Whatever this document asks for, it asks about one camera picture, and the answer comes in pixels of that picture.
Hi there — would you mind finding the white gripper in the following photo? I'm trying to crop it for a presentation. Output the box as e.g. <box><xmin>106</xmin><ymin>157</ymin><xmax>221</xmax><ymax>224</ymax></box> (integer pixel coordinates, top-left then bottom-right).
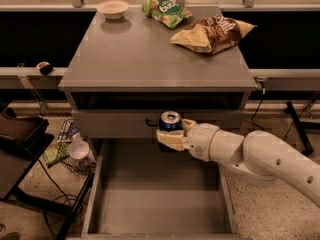
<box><xmin>156</xmin><ymin>119</ymin><xmax>220</xmax><ymax>162</ymax></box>

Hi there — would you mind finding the blue pepsi can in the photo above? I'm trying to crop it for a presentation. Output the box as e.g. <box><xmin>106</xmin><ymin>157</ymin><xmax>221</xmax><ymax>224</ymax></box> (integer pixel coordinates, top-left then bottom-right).
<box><xmin>158</xmin><ymin>111</ymin><xmax>183</xmax><ymax>154</ymax></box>

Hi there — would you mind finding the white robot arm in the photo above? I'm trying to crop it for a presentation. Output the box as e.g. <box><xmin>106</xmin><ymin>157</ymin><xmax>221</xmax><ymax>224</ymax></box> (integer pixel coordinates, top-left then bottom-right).
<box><xmin>157</xmin><ymin>118</ymin><xmax>320</xmax><ymax>206</ymax></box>

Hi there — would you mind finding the open grey bottom drawer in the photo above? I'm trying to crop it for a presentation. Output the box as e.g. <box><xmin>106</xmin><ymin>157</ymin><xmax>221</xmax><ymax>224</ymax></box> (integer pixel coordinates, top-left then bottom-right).
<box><xmin>68</xmin><ymin>139</ymin><xmax>239</xmax><ymax>240</ymax></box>

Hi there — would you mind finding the grey drawer cabinet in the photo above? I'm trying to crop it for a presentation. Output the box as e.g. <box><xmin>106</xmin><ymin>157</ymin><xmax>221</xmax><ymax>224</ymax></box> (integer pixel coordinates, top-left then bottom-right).
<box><xmin>58</xmin><ymin>5</ymin><xmax>259</xmax><ymax>162</ymax></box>

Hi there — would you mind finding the closed grey drawer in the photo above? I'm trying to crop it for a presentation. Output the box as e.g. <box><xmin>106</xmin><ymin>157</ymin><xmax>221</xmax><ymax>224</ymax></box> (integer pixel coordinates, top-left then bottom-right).
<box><xmin>72</xmin><ymin>110</ymin><xmax>244</xmax><ymax>139</ymax></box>

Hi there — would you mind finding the brown yellow chip bag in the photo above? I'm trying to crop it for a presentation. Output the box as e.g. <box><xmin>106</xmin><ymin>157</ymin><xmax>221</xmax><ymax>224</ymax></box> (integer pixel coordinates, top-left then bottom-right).
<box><xmin>170</xmin><ymin>16</ymin><xmax>255</xmax><ymax>56</ymax></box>

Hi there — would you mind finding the white cup on floor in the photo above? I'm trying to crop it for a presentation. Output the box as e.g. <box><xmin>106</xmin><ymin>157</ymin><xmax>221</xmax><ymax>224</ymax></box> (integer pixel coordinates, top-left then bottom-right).
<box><xmin>68</xmin><ymin>140</ymin><xmax>90</xmax><ymax>160</ymax></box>

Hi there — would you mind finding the black stand leg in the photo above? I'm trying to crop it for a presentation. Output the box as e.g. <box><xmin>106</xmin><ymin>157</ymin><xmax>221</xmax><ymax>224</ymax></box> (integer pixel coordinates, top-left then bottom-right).
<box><xmin>285</xmin><ymin>101</ymin><xmax>320</xmax><ymax>156</ymax></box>

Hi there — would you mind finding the green chip bag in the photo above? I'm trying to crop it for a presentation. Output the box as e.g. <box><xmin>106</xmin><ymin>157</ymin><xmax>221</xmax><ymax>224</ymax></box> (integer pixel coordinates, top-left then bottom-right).
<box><xmin>142</xmin><ymin>0</ymin><xmax>192</xmax><ymax>29</ymax></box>

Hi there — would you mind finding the green packet on floor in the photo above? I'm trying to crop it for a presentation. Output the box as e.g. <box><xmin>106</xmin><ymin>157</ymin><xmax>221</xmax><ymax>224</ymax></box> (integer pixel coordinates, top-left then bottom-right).
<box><xmin>42</xmin><ymin>142</ymin><xmax>69</xmax><ymax>168</ymax></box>

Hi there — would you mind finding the beige bowl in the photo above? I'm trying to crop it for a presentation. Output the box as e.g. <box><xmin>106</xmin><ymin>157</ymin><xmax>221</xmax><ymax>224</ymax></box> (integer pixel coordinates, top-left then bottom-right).
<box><xmin>96</xmin><ymin>0</ymin><xmax>129</xmax><ymax>20</ymax></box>

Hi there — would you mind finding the black side table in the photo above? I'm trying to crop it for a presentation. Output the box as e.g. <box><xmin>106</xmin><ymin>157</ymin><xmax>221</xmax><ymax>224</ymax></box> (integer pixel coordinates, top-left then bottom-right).
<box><xmin>0</xmin><ymin>108</ymin><xmax>94</xmax><ymax>240</ymax></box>

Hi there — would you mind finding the black drawer handle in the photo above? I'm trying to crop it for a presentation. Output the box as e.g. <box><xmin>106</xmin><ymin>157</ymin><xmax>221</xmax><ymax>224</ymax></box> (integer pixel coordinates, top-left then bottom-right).
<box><xmin>145</xmin><ymin>118</ymin><xmax>159</xmax><ymax>127</ymax></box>

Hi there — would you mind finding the black power adapter cable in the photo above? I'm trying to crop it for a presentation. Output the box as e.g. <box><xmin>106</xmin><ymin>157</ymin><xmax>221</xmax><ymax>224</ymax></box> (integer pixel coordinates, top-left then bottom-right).
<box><xmin>244</xmin><ymin>80</ymin><xmax>268</xmax><ymax>132</ymax></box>

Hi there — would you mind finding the wire mesh basket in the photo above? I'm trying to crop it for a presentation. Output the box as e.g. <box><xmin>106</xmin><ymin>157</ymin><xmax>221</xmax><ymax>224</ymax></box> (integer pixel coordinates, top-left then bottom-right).
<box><xmin>62</xmin><ymin>155</ymin><xmax>96</xmax><ymax>175</ymax></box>

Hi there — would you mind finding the black floor cable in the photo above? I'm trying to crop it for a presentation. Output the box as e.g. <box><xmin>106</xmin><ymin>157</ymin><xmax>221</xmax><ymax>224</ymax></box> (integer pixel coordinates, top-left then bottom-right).
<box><xmin>37</xmin><ymin>158</ymin><xmax>88</xmax><ymax>238</ymax></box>

